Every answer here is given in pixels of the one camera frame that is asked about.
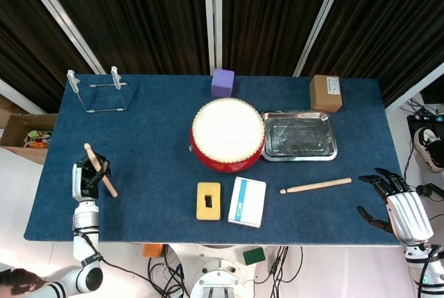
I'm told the black floor cable bundle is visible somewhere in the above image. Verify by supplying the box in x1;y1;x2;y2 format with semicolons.
266;245;305;298
147;255;191;298

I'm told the metal wire stand with clips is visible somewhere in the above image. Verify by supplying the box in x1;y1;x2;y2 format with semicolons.
66;66;128;114

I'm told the black handheld device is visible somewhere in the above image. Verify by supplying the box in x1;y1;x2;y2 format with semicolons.
415;182;444;199

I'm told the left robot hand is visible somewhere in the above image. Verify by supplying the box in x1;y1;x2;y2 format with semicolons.
71;152;112;202

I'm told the open cardboard box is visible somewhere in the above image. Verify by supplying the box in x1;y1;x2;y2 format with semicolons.
0;113;58;165

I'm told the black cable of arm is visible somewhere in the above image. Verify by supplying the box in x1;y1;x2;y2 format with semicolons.
74;229;167;294
417;244;444;298

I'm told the black device with lights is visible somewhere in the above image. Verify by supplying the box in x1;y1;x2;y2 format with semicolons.
407;113;444;139

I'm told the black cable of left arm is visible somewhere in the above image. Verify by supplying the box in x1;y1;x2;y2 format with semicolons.
74;229;167;294

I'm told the blue fabric table mat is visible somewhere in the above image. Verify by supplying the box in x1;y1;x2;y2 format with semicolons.
23;73;417;247

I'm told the green block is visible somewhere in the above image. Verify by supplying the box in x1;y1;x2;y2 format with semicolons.
242;247;266;265

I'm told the black and white sneaker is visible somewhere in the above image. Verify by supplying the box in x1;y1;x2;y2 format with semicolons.
412;126;444;173

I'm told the red drum with white skin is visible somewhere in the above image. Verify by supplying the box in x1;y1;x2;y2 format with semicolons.
189;97;267;173

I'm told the wooden drumstick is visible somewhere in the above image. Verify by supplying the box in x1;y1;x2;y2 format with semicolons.
279;177;352;195
84;143;119;198

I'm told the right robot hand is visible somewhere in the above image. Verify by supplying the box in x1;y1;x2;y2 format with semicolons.
357;168;434;246

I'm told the white frame post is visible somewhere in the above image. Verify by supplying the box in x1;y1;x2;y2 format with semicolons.
15;0;105;75
384;66;444;114
0;78;46;115
293;0;351;78
203;0;223;76

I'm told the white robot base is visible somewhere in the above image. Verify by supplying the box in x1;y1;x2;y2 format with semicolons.
173;245;264;298

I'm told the black pleated curtain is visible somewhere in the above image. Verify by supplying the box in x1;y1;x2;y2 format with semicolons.
301;0;444;105
221;0;339;77
34;0;211;76
0;0;95;112

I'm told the rectangular metal tray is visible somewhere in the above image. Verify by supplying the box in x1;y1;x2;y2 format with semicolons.
260;110;339;162

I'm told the orange block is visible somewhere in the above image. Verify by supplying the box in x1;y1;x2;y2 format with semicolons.
142;243;164;258

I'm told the purple foam cube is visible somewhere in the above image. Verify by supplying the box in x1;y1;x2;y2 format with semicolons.
210;68;236;98

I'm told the small brown cardboard box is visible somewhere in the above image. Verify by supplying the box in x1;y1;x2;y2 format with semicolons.
309;74;343;113

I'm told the white box with blue stripe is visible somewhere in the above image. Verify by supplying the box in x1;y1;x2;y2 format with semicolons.
228;176;267;229

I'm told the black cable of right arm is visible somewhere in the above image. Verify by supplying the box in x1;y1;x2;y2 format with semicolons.
417;244;444;298

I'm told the yellow sponge with rectangular hole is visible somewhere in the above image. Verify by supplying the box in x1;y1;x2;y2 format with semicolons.
196;182;222;221

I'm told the colourful snack bag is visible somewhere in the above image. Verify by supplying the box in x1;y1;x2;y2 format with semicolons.
23;130;53;149

